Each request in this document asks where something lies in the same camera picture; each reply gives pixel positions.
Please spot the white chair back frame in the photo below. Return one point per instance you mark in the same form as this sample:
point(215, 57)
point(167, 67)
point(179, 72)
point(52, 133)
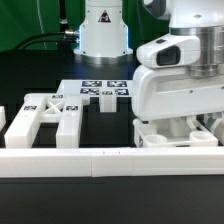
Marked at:
point(65, 110)

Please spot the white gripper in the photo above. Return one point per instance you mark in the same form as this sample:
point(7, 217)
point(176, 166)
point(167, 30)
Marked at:
point(171, 92)

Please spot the white right fence wall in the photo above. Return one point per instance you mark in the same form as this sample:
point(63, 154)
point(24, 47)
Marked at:
point(217, 129)

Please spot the white left fence wall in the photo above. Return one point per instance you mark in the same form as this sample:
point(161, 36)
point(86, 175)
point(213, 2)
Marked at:
point(2, 117)

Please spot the white chair seat part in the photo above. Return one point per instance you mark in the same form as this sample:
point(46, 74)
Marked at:
point(173, 132)

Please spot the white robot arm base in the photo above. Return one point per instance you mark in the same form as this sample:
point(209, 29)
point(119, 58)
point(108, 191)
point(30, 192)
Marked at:
point(103, 35)

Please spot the white front fence wall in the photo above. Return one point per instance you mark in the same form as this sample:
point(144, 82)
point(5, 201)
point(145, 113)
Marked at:
point(104, 162)

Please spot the white fence wall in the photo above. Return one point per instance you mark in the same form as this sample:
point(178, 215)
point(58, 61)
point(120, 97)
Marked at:
point(104, 162)
point(2, 117)
point(217, 129)

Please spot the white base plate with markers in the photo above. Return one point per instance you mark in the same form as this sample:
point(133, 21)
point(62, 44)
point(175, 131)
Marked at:
point(85, 90)

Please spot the small white center block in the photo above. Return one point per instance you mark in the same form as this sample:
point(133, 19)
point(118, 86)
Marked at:
point(107, 101)

